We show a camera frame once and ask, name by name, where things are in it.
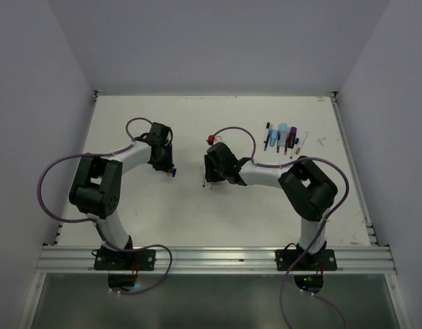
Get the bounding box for brown capped white marker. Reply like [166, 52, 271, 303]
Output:
[295, 132, 308, 155]

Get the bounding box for blue ink gel pen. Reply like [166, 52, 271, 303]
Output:
[263, 132, 271, 151]

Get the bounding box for purple ink gel pen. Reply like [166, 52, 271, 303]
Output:
[275, 130, 281, 154]

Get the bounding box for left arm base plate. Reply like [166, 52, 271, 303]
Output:
[92, 247, 156, 271]

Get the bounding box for purple cable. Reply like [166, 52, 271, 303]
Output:
[206, 126, 351, 329]
[36, 117, 173, 295]

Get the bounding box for pink ink gel pen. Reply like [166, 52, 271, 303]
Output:
[284, 135, 289, 156]

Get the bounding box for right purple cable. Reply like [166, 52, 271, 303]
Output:
[206, 126, 351, 329]

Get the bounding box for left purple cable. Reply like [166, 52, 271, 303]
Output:
[36, 117, 173, 295]

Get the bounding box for light blue correction tape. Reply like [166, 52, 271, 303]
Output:
[269, 129, 279, 147]

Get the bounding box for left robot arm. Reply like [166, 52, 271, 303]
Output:
[69, 123, 176, 269]

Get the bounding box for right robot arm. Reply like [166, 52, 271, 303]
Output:
[204, 143, 338, 269]

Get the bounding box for aluminium front rail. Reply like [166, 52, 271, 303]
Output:
[35, 246, 396, 275]

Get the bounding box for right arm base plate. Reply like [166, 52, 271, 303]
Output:
[275, 249, 338, 271]

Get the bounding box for white slim pen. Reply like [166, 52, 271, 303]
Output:
[290, 138, 299, 159]

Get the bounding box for light blue highlighter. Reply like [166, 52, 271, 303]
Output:
[280, 123, 288, 147]

